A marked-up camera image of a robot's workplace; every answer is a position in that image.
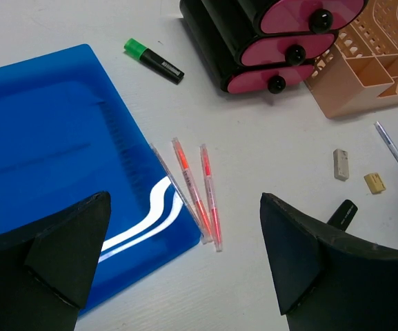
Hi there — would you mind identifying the green cap black highlighter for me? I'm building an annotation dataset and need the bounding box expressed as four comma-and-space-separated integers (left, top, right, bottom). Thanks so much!
123, 38, 184, 85

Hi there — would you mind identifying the peach plastic file organizer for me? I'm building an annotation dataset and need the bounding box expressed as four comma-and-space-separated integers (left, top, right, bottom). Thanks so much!
306, 1, 398, 119

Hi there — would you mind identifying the blue plastic document case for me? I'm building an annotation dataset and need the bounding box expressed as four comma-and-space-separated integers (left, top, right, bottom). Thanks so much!
0, 44, 201, 310

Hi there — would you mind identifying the pink clear highlighter pen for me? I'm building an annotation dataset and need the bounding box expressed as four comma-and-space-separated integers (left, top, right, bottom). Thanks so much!
200, 144, 223, 252

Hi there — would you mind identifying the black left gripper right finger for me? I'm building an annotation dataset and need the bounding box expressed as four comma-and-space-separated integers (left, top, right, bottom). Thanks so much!
260, 193, 398, 330

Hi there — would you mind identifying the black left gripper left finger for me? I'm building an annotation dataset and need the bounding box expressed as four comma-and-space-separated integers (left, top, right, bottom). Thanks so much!
0, 191, 111, 330

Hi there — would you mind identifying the orange cap black highlighter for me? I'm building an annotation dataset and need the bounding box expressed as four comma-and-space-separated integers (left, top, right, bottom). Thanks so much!
327, 199, 358, 231

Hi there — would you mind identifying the black pink drawer organizer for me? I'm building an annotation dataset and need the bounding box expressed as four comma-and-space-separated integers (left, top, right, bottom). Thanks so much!
179, 0, 368, 94

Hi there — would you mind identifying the orange clear highlighter pen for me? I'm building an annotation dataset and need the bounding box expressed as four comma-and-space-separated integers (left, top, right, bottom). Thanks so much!
172, 138, 212, 243

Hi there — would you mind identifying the small yellow eraser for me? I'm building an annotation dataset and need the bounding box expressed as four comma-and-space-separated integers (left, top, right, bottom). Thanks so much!
364, 172, 386, 194

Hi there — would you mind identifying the grey white eraser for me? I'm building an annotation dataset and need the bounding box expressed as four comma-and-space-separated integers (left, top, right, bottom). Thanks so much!
333, 148, 350, 181

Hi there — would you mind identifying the clear pen with blue ink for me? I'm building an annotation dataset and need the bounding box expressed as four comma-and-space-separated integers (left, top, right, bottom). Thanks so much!
150, 143, 208, 245

